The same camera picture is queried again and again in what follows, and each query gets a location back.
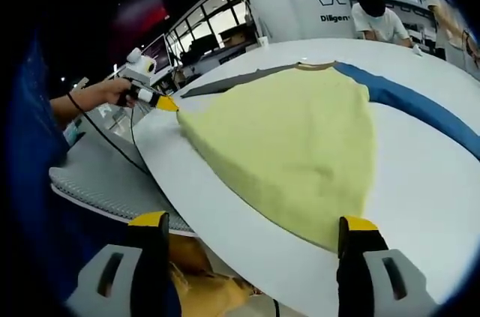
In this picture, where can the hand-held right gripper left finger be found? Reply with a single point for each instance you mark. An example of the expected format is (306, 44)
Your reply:
(112, 276)

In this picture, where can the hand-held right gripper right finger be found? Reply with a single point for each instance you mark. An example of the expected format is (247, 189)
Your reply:
(378, 279)

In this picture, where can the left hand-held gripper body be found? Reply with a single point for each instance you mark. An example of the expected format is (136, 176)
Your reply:
(140, 69)

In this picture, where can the yellow blue grey garment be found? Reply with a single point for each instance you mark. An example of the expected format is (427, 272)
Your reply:
(281, 144)

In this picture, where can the person's left hand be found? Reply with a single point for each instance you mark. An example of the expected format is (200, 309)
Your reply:
(114, 94)

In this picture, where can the monitor with lit screen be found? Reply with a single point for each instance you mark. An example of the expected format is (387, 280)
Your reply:
(156, 52)

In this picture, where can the grey mesh chair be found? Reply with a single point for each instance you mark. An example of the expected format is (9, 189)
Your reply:
(112, 189)

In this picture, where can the mustard yellow cloth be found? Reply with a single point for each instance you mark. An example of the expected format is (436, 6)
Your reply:
(202, 283)

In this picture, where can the cardboard box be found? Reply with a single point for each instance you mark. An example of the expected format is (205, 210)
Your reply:
(232, 36)

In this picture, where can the person's blue clothing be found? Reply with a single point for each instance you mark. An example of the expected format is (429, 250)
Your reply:
(33, 126)

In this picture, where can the small white object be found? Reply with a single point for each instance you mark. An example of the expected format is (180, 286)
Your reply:
(418, 51)

